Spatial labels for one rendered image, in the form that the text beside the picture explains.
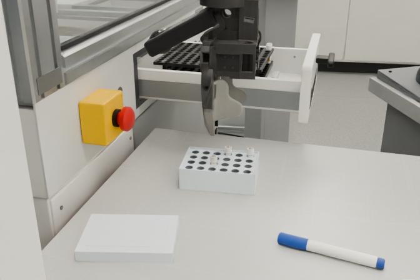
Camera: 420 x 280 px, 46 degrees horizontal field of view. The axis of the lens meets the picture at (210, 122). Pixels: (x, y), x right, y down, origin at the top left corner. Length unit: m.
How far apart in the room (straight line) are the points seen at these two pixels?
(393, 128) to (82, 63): 0.92
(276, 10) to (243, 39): 1.25
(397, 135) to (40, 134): 0.99
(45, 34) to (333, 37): 3.47
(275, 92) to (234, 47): 0.24
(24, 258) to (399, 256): 0.53
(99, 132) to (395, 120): 0.88
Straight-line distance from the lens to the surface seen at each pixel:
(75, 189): 0.81
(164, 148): 0.95
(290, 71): 1.16
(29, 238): 0.28
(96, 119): 0.77
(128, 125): 0.78
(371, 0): 4.02
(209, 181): 0.79
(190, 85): 0.96
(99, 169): 0.87
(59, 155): 0.75
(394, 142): 1.43
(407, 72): 1.44
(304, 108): 0.91
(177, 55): 1.05
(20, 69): 0.68
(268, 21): 1.95
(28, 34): 0.67
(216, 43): 0.71
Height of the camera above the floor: 1.17
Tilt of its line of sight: 23 degrees down
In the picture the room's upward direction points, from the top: straight up
